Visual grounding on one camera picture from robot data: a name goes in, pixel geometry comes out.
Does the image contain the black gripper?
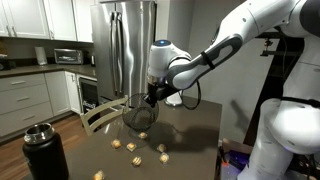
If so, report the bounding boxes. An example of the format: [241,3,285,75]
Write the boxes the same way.
[145,83,181,109]

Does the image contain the black wire mesh basket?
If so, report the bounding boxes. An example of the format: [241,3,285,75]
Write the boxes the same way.
[121,93,160,133]

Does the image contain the metal paper towel holder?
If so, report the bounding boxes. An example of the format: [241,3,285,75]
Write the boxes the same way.
[164,100,184,108]

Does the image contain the wooden chair back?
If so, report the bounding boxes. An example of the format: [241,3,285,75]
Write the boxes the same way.
[79,95,131,137]

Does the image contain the stainless steel refrigerator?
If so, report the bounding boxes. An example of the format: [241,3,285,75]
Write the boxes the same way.
[89,0,158,103]

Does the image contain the silver toaster oven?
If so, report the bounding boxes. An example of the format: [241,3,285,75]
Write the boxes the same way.
[53,48,85,66]

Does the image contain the white countertop canister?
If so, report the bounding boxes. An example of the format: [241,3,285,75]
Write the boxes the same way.
[34,46,49,66]

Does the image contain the black insulated bottle steel rim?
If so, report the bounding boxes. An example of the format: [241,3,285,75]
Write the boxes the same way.
[22,122,70,180]

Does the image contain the white base cabinets with drawers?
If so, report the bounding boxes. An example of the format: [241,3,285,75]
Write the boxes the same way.
[0,70,83,138]

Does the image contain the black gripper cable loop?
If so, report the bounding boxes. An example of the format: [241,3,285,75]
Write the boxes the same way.
[179,79,202,111]

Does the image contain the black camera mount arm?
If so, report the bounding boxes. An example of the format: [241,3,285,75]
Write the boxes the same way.
[258,31,305,58]

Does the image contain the white wall cabinet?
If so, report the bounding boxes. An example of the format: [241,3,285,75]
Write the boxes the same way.
[0,0,95,44]

